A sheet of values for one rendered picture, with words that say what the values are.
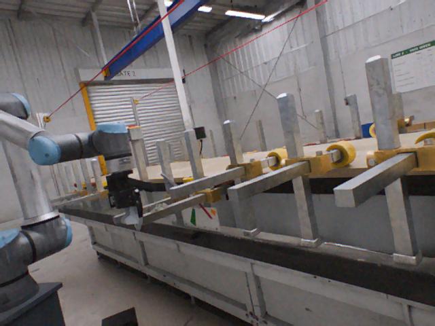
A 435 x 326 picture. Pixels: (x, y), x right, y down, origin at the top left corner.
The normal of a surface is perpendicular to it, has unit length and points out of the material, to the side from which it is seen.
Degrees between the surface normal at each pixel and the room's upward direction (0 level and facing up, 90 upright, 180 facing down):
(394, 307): 90
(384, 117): 90
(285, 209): 90
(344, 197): 90
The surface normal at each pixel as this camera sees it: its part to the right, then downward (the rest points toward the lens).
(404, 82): -0.75, 0.21
